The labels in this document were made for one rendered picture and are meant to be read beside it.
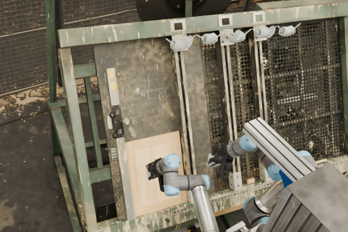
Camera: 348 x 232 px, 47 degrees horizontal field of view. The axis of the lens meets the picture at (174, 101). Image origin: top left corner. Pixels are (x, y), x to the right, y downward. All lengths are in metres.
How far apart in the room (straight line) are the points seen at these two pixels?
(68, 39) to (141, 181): 0.98
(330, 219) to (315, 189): 0.12
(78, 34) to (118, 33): 0.22
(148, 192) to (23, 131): 2.07
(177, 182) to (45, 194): 2.11
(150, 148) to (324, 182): 1.28
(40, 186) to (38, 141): 0.55
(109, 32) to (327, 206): 1.47
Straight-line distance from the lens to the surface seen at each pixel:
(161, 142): 2.58
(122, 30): 2.37
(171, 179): 1.93
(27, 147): 4.23
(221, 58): 2.67
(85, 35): 2.31
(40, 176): 3.99
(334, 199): 1.57
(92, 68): 2.46
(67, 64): 2.34
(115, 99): 2.42
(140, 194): 2.62
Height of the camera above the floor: 3.14
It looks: 41 degrees down
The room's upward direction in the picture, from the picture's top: 11 degrees clockwise
